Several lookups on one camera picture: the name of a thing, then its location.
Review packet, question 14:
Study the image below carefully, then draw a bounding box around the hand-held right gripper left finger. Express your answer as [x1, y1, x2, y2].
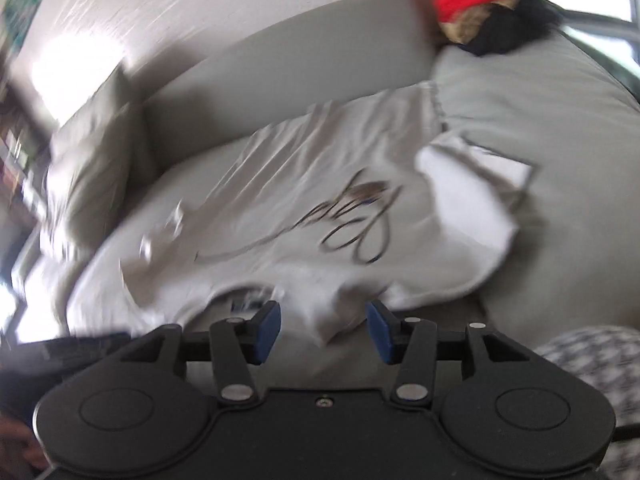
[119, 301, 282, 407]

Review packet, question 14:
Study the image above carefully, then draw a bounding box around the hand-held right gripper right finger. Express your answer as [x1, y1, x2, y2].
[365, 301, 532, 407]

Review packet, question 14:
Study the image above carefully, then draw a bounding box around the grey sofa cushion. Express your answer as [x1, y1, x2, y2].
[46, 66, 152, 261]

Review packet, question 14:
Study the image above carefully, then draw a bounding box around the grey sofa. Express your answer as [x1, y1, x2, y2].
[10, 0, 640, 411]

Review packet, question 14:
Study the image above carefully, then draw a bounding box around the black and white checked cloth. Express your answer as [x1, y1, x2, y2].
[536, 325, 640, 480]

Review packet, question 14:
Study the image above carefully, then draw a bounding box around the cluttered shelf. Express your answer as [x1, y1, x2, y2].
[0, 72, 52, 223]

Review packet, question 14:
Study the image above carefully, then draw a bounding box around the dark flat object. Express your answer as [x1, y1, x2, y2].
[0, 331, 134, 378]

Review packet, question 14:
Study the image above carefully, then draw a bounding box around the white printed t-shirt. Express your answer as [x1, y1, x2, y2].
[65, 80, 536, 348]

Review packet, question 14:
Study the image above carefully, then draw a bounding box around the green wall poster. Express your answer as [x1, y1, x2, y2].
[2, 0, 45, 55]

